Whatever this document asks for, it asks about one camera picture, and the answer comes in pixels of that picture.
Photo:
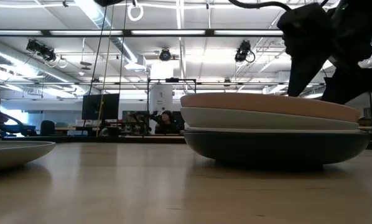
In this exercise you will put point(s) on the white pillar with sign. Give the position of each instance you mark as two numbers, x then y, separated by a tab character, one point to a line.
161	102

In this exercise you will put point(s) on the person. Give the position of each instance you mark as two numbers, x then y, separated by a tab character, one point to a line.
167	124

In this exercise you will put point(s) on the pink plastic plate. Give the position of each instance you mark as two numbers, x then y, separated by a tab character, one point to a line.
251	105

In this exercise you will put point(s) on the large grey plastic plate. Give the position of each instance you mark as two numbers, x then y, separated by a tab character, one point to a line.
12	155

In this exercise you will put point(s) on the black overhead light bar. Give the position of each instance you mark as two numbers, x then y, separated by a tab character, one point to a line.
127	32

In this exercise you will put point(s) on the black computer monitor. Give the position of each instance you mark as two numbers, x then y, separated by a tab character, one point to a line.
100	107

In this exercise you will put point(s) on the light blue plastic plate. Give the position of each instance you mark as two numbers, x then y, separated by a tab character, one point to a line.
235	119

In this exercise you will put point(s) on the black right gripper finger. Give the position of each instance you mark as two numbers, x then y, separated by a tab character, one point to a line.
347	87
301	77

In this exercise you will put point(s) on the black background rig frame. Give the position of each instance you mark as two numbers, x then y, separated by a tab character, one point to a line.
172	80

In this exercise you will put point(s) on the black aluminium table frame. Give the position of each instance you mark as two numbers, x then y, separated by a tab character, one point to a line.
80	139

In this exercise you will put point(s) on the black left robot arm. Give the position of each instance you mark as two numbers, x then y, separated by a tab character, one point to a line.
108	2

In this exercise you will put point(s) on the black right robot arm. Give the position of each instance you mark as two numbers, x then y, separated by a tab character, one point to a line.
357	18

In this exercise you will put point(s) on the black office chair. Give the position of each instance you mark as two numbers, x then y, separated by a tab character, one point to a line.
47	128

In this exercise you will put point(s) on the dark grey plastic plate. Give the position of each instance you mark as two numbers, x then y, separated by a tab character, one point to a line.
276	149

